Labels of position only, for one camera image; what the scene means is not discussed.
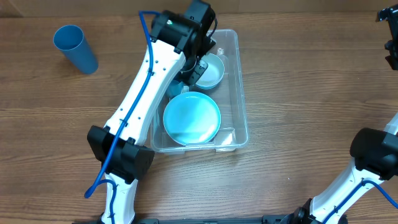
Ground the grey bowl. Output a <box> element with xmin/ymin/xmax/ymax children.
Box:
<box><xmin>197</xmin><ymin>54</ymin><xmax>224</xmax><ymax>84</ymax></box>

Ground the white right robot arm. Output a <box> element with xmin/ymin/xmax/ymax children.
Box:
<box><xmin>280</xmin><ymin>116</ymin><xmax>397</xmax><ymax>224</ymax></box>

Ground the light blue plate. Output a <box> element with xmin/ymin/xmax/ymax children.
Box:
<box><xmin>163</xmin><ymin>91</ymin><xmax>221</xmax><ymax>146</ymax></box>

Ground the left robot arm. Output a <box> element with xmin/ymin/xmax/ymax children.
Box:
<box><xmin>84</xmin><ymin>1</ymin><xmax>217</xmax><ymax>223</ymax></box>

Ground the clear plastic storage bin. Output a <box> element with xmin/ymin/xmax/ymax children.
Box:
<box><xmin>150</xmin><ymin>29</ymin><xmax>249</xmax><ymax>154</ymax></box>

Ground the light blue bowl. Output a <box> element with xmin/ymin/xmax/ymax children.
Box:
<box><xmin>195</xmin><ymin>82</ymin><xmax>218</xmax><ymax>90</ymax></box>

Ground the blue cup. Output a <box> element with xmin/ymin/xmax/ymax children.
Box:
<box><xmin>165</xmin><ymin>80</ymin><xmax>184</xmax><ymax>98</ymax></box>
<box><xmin>53</xmin><ymin>25</ymin><xmax>98</xmax><ymax>74</ymax></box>

